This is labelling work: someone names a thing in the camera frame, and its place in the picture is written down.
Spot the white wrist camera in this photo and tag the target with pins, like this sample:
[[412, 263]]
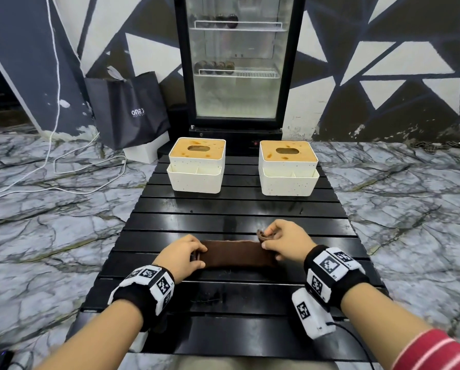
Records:
[[311, 314], [139, 341]]

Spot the brown cloth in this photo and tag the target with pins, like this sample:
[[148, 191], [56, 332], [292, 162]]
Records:
[[234, 254]]

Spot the person's left hand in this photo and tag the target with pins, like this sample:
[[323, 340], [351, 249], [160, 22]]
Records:
[[176, 258]]

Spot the person's left forearm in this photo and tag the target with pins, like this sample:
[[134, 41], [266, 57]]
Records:
[[99, 339]]

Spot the white cardboard box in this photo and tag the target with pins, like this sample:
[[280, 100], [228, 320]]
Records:
[[147, 152]]

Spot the black shopping bag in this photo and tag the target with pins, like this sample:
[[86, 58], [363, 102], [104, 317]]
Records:
[[130, 111]]

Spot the black glass door fridge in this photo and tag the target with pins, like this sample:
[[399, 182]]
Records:
[[235, 92]]

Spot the red striped sleeve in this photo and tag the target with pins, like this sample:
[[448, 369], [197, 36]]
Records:
[[434, 352]]

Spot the person's right forearm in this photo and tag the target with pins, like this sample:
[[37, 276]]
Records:
[[384, 323]]

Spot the person's right hand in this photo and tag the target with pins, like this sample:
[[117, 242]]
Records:
[[291, 242]]

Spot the white tissue box wooden lid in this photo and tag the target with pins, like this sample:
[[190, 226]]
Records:
[[288, 169], [197, 167]]

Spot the person's right thumb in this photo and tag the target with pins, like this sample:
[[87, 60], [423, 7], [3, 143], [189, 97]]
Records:
[[271, 245]]

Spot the person's left thumb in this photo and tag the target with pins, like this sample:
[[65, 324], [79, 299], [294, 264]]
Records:
[[198, 264]]

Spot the black wristband with marker blocks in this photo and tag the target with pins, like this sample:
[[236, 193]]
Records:
[[149, 288], [330, 271]]

